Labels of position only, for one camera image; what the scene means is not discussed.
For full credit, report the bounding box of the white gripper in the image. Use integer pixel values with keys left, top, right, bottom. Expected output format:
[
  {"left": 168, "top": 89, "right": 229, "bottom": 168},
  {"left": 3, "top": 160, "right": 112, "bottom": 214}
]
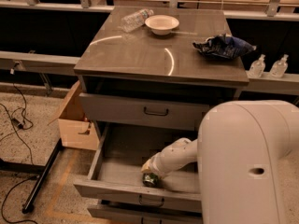
[{"left": 141, "top": 138, "right": 197, "bottom": 177}]

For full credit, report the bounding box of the crushed green can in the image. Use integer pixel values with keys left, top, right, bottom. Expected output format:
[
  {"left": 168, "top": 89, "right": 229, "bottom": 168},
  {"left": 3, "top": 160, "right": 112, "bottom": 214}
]
[{"left": 142, "top": 173, "right": 159, "bottom": 188}]

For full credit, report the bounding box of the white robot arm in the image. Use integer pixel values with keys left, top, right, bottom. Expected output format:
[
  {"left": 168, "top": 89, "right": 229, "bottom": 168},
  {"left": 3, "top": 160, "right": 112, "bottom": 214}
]
[{"left": 141, "top": 100, "right": 299, "bottom": 224}]

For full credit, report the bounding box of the grey open middle drawer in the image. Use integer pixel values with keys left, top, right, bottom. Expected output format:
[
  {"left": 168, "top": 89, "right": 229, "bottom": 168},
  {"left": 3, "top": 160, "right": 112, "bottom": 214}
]
[{"left": 75, "top": 124, "right": 201, "bottom": 213}]

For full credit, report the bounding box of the grey top drawer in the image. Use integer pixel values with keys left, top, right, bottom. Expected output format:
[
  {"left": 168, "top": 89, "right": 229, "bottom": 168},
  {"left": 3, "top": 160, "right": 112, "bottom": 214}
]
[{"left": 79, "top": 92, "right": 209, "bottom": 131}]

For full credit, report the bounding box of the grey bottom drawer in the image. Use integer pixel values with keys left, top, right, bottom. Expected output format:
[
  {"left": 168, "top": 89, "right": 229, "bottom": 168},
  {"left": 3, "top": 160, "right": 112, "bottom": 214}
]
[{"left": 88, "top": 204, "right": 204, "bottom": 224}]

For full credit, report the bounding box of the grey drawer cabinet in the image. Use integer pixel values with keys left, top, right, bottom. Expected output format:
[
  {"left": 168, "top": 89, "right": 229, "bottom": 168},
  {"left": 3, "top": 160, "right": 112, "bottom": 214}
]
[{"left": 73, "top": 6, "right": 249, "bottom": 224}]

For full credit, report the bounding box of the cardboard box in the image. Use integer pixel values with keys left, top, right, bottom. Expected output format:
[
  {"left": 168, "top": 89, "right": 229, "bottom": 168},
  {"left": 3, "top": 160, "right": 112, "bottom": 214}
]
[{"left": 49, "top": 81, "right": 99, "bottom": 150}]

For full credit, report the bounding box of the white bowl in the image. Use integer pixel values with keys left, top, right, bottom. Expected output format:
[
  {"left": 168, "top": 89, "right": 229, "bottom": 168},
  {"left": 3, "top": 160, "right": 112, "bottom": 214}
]
[{"left": 145, "top": 15, "right": 179, "bottom": 35}]

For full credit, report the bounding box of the blue chip bag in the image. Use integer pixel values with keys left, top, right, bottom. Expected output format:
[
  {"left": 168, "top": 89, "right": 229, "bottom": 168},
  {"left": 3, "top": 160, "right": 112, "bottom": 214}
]
[{"left": 192, "top": 34, "right": 256, "bottom": 60}]

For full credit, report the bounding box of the clear plastic water bottle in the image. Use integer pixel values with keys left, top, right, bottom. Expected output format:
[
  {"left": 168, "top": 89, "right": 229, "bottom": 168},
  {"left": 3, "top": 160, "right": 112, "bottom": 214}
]
[{"left": 121, "top": 8, "right": 154, "bottom": 33}]

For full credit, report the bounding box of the clear sanitizer bottle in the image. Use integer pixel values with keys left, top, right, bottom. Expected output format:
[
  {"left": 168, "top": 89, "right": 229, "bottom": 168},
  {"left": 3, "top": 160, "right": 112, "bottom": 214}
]
[
  {"left": 270, "top": 54, "right": 289, "bottom": 78},
  {"left": 249, "top": 54, "right": 265, "bottom": 78}
]

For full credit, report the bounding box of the black table leg frame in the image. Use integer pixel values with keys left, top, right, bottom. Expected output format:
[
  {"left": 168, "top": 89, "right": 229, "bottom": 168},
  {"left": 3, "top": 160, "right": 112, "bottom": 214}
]
[{"left": 0, "top": 140, "right": 63, "bottom": 214}]

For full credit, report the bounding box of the grey metal rail shelf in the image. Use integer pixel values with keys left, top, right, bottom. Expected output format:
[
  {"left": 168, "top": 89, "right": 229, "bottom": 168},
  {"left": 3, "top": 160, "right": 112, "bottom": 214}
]
[{"left": 0, "top": 51, "right": 79, "bottom": 76}]

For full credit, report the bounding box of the black floor cable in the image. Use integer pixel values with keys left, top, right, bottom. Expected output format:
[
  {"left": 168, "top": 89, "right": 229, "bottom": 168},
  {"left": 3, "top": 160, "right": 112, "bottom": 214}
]
[{"left": 0, "top": 82, "right": 40, "bottom": 224}]

